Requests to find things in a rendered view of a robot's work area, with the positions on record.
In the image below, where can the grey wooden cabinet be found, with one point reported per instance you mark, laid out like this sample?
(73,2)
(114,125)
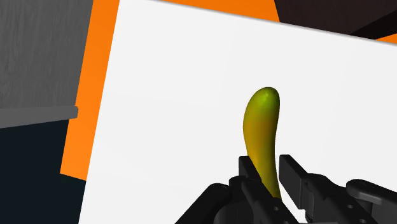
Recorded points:
(37,56)

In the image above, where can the dark brown furniture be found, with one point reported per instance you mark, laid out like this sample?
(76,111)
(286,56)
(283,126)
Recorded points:
(341,15)

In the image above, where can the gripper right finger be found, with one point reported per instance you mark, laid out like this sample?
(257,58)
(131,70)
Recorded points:
(322,192)

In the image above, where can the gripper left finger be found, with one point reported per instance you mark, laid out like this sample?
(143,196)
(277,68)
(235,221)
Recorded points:
(248,192)

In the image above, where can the yellow-green banana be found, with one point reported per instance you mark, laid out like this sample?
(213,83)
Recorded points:
(262,136)

